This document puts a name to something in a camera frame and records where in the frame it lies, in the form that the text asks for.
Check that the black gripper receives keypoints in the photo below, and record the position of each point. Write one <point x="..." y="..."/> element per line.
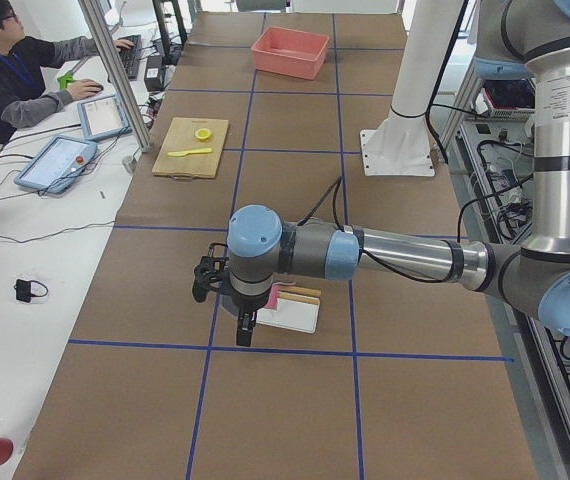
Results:
<point x="243" y="306"/>

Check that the grey and pink cloth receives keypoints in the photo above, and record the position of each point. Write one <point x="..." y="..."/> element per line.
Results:
<point x="275" y="289"/>

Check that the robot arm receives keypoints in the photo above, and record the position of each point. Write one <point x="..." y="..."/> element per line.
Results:
<point x="515" y="38"/>

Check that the white rectangular tray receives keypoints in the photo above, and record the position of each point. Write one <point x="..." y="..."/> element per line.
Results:
<point x="294" y="312"/>

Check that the wooden chopstick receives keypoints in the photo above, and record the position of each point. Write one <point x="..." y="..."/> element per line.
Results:
<point x="299" y="291"/>

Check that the yellow plastic knife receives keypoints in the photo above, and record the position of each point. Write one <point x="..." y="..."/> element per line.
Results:
<point x="183" y="153"/>

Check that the bamboo cutting board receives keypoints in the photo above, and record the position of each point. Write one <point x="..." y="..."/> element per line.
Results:
<point x="180" y="136"/>

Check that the lemon slices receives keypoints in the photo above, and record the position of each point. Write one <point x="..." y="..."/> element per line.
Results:
<point x="203" y="134"/>

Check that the small black clip device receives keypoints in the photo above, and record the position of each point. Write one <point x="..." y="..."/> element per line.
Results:
<point x="27" y="290"/>

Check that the near teach pendant tablet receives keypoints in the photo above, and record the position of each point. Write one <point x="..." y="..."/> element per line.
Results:
<point x="57" y="165"/>

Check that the teach pendant tablet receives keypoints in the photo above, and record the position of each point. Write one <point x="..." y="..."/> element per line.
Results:
<point x="102" y="118"/>
<point x="57" y="165"/>

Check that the far teach pendant tablet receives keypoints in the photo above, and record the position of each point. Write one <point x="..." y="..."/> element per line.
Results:
<point x="102" y="118"/>

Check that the black power adapter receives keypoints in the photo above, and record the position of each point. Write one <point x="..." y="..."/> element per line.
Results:
<point x="154" y="78"/>

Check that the pink plastic bin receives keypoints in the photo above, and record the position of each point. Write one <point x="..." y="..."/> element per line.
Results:
<point x="289" y="52"/>

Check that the black keyboard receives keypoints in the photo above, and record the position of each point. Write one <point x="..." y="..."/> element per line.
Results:
<point x="131" y="57"/>

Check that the seated person in black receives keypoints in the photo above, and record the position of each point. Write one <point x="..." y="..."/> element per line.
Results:
<point x="24" y="99"/>

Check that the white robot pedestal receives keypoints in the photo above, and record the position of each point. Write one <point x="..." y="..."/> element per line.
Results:
<point x="400" y="146"/>

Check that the aluminium frame post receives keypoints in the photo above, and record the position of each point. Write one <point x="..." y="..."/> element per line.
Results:
<point x="110" y="58"/>

